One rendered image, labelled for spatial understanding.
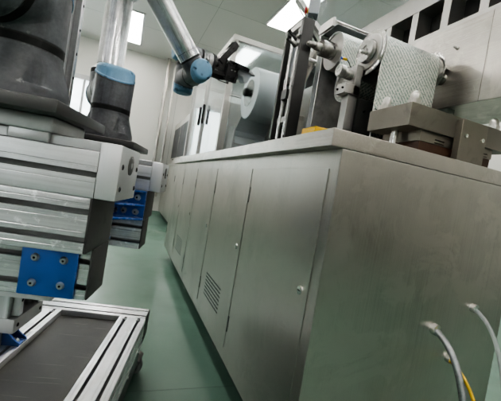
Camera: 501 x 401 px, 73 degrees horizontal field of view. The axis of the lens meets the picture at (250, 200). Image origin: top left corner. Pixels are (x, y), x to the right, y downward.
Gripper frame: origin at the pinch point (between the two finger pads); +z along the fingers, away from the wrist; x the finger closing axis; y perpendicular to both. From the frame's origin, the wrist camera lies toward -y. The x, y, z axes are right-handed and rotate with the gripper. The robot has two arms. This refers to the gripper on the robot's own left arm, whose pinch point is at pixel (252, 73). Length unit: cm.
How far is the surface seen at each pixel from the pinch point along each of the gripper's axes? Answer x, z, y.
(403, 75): 59, 21, -3
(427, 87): 62, 32, -2
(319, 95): 20.5, 22.3, 3.3
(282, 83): 8.3, 11.0, 1.4
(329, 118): 23.1, 29.0, 11.3
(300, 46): 20.2, 6.7, -11.3
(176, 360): 22, -16, 122
